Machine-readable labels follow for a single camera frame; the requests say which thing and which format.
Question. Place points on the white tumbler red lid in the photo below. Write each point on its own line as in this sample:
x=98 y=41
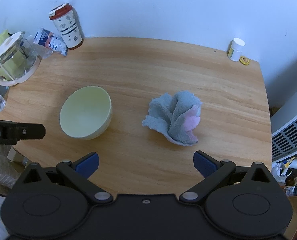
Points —
x=64 y=19

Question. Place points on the clear plastic cup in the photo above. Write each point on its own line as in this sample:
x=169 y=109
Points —
x=42 y=51

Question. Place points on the pale green bowl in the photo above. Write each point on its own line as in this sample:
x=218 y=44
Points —
x=86 y=113

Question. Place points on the yellow round tape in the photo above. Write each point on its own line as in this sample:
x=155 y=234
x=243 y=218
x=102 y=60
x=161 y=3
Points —
x=244 y=60

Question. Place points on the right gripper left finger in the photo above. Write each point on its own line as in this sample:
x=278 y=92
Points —
x=76 y=175

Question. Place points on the blue white snack packet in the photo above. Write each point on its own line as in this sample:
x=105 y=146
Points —
x=51 y=41

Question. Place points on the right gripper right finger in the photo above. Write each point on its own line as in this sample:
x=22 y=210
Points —
x=214 y=173

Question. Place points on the small white pill bottle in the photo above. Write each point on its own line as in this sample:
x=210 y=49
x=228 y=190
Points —
x=236 y=48

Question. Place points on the grey pink cleaning cloth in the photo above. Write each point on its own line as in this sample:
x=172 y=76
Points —
x=175 y=117

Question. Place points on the white air purifier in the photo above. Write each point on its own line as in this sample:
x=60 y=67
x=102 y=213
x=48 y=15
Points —
x=284 y=131

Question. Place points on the glass pitcher white lid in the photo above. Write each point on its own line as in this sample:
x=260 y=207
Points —
x=18 y=60

